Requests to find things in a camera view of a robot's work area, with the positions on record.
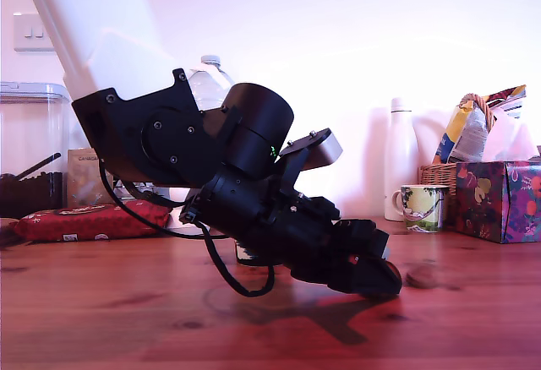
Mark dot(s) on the dark patterned coffee cup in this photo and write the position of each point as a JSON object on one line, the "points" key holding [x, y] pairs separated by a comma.
{"points": [[245, 256]]}

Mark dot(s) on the flat brown round disc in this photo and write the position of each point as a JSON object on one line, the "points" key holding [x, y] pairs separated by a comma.
{"points": [[420, 279]]}

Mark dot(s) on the green illustrated mug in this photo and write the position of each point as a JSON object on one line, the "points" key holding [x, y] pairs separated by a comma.
{"points": [[422, 209]]}

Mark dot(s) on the white metal bottle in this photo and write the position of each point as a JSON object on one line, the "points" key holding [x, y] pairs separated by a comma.
{"points": [[401, 154]]}

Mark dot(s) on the floral purple tissue box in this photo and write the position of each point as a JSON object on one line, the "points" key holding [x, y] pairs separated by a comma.
{"points": [[494, 201]]}

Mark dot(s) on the large clear water bottle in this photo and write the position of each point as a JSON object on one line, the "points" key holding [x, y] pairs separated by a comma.
{"points": [[211, 83]]}

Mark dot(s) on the yellow blue foil snack bag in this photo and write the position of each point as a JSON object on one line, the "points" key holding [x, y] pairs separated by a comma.
{"points": [[462, 133]]}

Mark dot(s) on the red printed food bag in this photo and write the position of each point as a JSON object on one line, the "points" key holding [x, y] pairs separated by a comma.
{"points": [[93, 220]]}

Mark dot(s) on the brown cardboard box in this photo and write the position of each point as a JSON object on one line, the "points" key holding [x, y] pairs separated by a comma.
{"points": [[82, 180]]}

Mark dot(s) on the striped foil snack bag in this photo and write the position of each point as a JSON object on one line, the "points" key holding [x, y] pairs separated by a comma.
{"points": [[509, 99]]}

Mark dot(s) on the clear plastic lidded container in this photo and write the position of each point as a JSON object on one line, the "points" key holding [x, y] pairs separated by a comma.
{"points": [[34, 133]]}

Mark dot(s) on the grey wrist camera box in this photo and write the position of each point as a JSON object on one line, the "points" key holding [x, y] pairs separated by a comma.
{"points": [[327, 152]]}

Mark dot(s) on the white light switch plate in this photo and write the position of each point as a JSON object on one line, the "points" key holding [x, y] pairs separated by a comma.
{"points": [[27, 32]]}

